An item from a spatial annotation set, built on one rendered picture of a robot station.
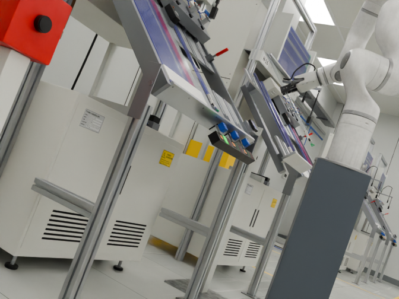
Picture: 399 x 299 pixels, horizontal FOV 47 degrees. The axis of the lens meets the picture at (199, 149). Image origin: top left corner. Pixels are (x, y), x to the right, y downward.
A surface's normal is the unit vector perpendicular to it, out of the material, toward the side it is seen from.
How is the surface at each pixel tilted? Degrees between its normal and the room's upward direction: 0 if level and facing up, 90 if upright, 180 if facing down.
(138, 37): 90
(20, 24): 90
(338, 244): 90
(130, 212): 90
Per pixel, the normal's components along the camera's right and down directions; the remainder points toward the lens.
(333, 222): -0.16, -0.13
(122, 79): 0.81, 0.27
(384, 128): -0.46, -0.23
